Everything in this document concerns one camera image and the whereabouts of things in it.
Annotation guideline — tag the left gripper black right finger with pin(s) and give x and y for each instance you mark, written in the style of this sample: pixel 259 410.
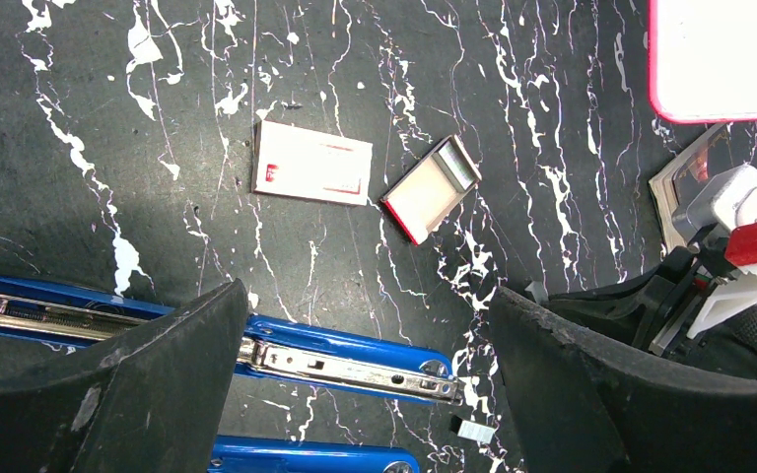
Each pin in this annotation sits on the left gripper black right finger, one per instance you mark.
pixel 582 402

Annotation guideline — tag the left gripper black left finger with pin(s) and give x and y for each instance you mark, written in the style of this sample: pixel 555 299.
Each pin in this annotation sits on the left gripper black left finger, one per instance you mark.
pixel 149 400

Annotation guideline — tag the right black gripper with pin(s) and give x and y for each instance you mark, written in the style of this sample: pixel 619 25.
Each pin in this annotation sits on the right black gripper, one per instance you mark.
pixel 653 312

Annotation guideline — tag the blue stapler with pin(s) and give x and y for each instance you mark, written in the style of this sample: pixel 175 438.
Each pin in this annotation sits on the blue stapler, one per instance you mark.
pixel 235 454
pixel 270 347

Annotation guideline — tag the small white staple strip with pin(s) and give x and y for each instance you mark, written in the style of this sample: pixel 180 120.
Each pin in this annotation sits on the small white staple strip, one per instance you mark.
pixel 470 430

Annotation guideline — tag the staple box tray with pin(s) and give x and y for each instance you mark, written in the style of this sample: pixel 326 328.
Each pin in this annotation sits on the staple box tray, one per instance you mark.
pixel 425 195

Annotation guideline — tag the red white staple box sleeve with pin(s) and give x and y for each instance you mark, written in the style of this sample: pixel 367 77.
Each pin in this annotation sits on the red white staple box sleeve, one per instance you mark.
pixel 297 162

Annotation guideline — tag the dark brown book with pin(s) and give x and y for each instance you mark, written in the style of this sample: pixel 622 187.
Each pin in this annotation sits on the dark brown book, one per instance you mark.
pixel 684 177

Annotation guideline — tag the pink framed whiteboard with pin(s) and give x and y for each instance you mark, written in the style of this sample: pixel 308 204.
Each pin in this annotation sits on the pink framed whiteboard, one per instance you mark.
pixel 702 60

